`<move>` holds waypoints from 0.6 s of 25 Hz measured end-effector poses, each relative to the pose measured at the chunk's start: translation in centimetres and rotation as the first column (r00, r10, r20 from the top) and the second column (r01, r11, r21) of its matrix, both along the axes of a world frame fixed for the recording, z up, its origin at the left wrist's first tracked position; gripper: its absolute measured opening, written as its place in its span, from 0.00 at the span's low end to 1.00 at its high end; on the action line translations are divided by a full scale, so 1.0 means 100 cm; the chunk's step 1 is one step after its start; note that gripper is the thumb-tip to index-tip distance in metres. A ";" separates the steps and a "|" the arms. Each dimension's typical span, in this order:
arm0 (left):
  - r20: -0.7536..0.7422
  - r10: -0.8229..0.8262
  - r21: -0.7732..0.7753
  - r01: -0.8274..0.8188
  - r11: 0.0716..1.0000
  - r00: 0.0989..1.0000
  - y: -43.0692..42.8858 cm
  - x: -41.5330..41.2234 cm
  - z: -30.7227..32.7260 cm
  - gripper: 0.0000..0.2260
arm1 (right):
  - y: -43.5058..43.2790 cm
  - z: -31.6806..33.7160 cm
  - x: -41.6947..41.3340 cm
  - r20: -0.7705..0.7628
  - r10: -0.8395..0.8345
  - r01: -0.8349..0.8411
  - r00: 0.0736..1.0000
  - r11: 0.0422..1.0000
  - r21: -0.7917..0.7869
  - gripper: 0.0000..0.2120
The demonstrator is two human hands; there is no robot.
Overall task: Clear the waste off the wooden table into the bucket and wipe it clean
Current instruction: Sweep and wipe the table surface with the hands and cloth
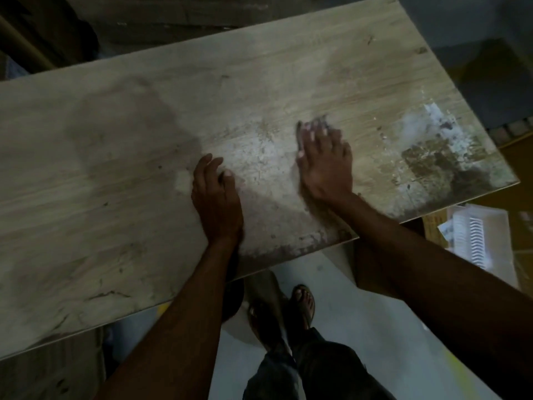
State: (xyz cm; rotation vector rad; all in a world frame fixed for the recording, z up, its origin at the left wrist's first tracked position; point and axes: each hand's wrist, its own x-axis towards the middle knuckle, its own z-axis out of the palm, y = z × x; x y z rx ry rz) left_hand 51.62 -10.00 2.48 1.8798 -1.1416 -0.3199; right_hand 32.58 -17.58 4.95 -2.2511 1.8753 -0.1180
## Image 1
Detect person's left hand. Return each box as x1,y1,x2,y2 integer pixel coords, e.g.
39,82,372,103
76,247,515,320
191,153,245,247

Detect person's right hand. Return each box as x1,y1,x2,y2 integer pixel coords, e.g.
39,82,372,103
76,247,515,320
295,120,355,205

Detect person's right forearm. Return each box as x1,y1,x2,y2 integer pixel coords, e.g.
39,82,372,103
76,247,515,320
329,193,533,400

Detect person's left forearm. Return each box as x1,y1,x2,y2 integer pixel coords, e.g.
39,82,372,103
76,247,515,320
95,239,242,400

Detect large light wooden board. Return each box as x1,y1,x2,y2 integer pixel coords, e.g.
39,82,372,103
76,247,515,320
0,0,520,361

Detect person's right sandal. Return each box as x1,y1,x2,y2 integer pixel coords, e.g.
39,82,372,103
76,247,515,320
290,284,316,331

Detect person's sandal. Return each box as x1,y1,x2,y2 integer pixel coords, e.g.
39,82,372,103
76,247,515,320
290,284,316,331
247,301,289,351

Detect person's left sandal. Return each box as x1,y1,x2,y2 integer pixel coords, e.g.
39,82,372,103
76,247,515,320
247,301,289,351

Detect white plastic packet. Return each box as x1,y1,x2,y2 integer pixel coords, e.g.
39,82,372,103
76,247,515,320
438,204,520,289

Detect person's dark trousers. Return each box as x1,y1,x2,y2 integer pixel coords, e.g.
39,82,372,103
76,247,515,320
243,327,397,400

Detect dark wooden planks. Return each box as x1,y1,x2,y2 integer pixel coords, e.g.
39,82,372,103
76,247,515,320
0,0,100,77

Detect grey wooden panel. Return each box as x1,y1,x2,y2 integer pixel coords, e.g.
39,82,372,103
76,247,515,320
0,326,105,400

